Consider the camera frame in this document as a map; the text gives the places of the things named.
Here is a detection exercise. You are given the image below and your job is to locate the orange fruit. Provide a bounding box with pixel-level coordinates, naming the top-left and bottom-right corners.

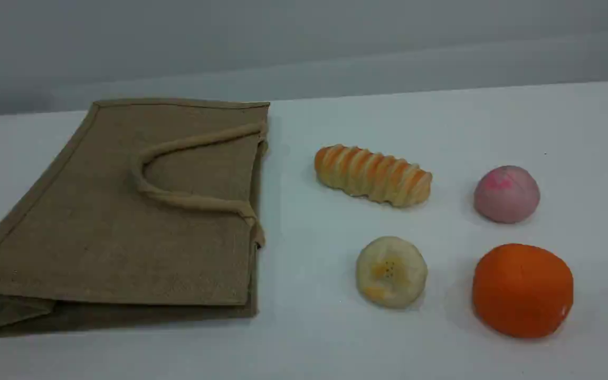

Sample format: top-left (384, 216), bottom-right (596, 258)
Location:
top-left (472, 243), bottom-right (574, 339)

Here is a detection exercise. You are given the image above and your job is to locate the pink peach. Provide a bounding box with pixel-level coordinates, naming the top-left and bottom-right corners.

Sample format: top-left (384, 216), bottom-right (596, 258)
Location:
top-left (473, 165), bottom-right (541, 224)

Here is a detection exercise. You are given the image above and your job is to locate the brown jute tote bag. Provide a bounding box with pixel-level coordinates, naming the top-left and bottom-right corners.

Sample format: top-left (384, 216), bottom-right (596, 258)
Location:
top-left (0, 98), bottom-right (271, 339)

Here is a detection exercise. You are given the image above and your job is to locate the long striped bread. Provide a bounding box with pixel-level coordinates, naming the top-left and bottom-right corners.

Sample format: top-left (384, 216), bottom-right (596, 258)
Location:
top-left (313, 144), bottom-right (433, 207)

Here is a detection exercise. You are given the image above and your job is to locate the pale round banana slice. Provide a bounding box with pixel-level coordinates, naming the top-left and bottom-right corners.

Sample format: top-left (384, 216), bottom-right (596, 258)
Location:
top-left (356, 236), bottom-right (429, 309)

